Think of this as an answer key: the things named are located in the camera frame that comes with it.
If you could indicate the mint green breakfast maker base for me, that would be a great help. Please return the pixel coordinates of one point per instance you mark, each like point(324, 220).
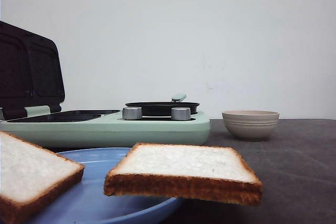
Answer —
point(106, 128)

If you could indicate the blue plate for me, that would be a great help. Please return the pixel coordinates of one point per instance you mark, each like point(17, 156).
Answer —
point(86, 203)

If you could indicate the beige ceramic bowl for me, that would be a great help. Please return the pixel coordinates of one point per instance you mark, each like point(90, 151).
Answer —
point(250, 124)

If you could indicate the left silver control knob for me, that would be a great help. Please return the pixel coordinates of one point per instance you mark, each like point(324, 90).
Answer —
point(132, 113)

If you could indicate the right silver control knob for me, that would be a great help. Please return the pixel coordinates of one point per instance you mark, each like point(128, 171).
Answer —
point(181, 114)

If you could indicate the silver control knob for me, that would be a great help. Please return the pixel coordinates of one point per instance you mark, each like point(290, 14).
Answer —
point(181, 114)
point(132, 113)

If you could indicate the breakfast maker hinged lid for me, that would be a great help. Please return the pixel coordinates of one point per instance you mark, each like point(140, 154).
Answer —
point(30, 72)

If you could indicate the black frying pan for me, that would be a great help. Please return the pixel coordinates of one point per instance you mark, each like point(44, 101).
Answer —
point(163, 108)

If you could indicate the bread slice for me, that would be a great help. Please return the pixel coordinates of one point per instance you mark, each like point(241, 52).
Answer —
point(189, 171)
point(32, 177)

